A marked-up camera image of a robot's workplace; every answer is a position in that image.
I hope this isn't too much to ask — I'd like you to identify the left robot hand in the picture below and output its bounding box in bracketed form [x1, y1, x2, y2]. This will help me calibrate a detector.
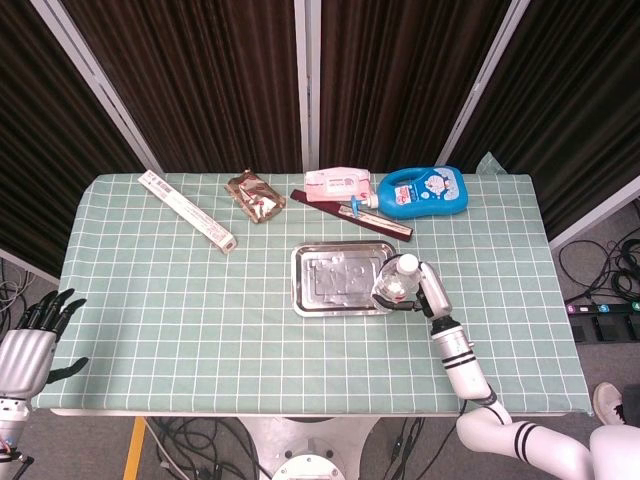
[0, 288, 90, 397]

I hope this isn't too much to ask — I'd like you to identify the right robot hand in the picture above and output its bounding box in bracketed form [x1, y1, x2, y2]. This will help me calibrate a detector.
[372, 259, 454, 319]

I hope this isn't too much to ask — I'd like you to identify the transparent plastic water bottle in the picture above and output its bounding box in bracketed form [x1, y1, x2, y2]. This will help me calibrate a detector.
[372, 253, 421, 306]

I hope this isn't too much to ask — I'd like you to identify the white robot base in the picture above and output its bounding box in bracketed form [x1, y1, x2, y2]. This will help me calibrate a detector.
[237, 414, 381, 480]

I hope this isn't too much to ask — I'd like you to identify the blue pump detergent bottle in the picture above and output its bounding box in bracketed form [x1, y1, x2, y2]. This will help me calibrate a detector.
[349, 165, 470, 221]

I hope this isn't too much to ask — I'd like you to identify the rectangular stainless steel tray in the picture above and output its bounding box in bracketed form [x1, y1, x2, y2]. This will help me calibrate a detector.
[290, 240, 404, 318]

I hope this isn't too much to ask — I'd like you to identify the long dark red box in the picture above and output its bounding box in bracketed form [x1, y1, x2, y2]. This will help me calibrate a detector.
[290, 188, 415, 244]

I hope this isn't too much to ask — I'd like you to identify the yellow floor tape strip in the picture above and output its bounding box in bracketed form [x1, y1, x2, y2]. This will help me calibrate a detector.
[122, 417, 147, 480]

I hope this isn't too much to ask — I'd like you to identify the pink wet wipes pack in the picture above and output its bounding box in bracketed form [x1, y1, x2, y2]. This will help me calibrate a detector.
[303, 166, 374, 204]

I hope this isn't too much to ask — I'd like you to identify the green checked tablecloth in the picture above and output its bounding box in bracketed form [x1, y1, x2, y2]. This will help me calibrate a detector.
[35, 152, 594, 417]

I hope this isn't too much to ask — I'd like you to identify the black power strip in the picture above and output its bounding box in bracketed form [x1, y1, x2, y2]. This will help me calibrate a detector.
[564, 298, 640, 317]

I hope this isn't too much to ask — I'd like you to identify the white shoe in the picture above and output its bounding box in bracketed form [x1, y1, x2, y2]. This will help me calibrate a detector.
[592, 382, 626, 427]

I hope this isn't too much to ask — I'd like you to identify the gold foil snack packet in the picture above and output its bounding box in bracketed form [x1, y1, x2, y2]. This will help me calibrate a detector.
[223, 169, 287, 225]

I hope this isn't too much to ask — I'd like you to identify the dark brown curtain panel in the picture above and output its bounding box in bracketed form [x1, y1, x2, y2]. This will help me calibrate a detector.
[449, 0, 640, 241]
[62, 0, 304, 174]
[0, 0, 146, 279]
[319, 0, 514, 174]

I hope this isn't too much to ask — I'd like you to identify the long white cling film box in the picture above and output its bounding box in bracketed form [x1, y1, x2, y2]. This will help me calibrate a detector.
[137, 169, 237, 256]

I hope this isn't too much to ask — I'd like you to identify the black cable bundle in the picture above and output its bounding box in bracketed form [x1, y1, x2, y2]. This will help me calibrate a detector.
[144, 417, 274, 480]
[557, 227, 640, 304]
[382, 417, 431, 480]

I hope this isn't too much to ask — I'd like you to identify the white partition frame post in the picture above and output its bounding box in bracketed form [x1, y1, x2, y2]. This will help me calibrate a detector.
[435, 0, 531, 169]
[293, 0, 321, 174]
[29, 0, 164, 174]

